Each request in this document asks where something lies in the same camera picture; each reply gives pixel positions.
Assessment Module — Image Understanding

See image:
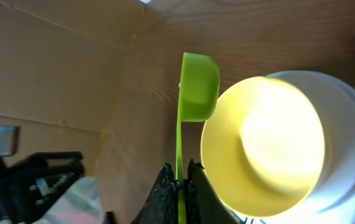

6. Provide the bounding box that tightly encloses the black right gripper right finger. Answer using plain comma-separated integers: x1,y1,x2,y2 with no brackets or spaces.
185,159,239,224

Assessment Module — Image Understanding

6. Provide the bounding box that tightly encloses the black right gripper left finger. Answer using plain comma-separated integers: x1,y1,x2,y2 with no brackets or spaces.
131,162,179,224

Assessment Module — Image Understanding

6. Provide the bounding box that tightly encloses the green plastic measuring scoop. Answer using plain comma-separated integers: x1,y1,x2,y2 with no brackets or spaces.
175,52,220,224

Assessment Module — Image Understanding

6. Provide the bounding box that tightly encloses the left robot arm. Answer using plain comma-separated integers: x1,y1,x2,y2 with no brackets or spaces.
0,126,85,223

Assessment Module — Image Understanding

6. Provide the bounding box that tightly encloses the yellow plastic bowl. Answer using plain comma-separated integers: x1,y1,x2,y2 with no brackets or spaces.
201,77,326,218

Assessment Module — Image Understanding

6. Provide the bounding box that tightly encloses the white digital kitchen scale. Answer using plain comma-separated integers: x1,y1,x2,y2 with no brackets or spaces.
233,70,355,223

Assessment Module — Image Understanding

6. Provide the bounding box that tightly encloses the brown cardboard box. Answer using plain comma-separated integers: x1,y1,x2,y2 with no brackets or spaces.
0,0,144,174

